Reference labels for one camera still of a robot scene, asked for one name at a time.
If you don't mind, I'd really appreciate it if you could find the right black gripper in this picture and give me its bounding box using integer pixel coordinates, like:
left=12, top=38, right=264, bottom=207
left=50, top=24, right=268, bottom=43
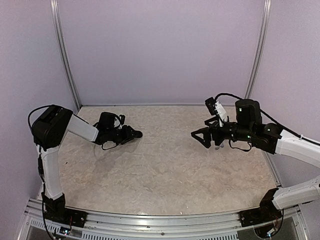
left=191, top=115, right=254, bottom=148

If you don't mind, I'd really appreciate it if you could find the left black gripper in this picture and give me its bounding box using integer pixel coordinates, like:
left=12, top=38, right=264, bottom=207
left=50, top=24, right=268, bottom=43
left=106, top=124, right=139, bottom=145

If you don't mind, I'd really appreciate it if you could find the black earbud charging case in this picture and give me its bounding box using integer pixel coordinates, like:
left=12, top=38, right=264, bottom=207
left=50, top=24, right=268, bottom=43
left=133, top=130, right=143, bottom=139

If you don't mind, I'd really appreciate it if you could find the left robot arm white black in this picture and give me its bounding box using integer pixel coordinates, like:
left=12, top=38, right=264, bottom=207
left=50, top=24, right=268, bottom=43
left=28, top=104, right=143, bottom=223

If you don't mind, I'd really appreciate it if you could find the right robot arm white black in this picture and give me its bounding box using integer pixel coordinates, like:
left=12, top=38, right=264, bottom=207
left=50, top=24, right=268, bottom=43
left=191, top=97, right=320, bottom=222

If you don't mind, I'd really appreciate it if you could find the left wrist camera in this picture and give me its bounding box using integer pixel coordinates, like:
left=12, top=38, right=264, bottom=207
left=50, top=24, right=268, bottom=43
left=113, top=114, right=126, bottom=130

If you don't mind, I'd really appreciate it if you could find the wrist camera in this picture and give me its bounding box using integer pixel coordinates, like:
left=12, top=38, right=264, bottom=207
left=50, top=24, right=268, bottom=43
left=205, top=97, right=229, bottom=127
left=113, top=114, right=126, bottom=130

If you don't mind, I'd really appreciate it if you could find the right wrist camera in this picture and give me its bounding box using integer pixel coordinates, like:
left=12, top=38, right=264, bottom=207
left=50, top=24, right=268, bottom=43
left=205, top=97, right=229, bottom=127

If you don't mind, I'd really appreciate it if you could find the front aluminium rail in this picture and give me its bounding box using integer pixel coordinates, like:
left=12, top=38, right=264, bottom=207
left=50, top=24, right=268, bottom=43
left=17, top=199, right=308, bottom=240

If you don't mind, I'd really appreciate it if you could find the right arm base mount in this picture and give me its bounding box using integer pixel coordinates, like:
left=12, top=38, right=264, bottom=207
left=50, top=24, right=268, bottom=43
left=239, top=207, right=283, bottom=228

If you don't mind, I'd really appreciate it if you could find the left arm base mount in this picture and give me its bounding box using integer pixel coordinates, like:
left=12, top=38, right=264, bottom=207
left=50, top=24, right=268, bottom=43
left=44, top=208, right=88, bottom=228

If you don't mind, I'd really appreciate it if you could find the right aluminium frame post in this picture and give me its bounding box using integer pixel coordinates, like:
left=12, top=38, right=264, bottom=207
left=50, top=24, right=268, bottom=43
left=244, top=0, right=272, bottom=99

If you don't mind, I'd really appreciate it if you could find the aluminium frame post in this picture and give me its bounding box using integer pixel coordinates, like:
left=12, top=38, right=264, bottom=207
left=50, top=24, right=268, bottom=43
left=244, top=0, right=272, bottom=99
left=49, top=0, right=82, bottom=111

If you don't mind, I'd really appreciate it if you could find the left aluminium frame post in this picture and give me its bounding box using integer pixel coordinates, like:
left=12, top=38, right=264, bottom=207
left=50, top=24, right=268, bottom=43
left=49, top=0, right=82, bottom=111

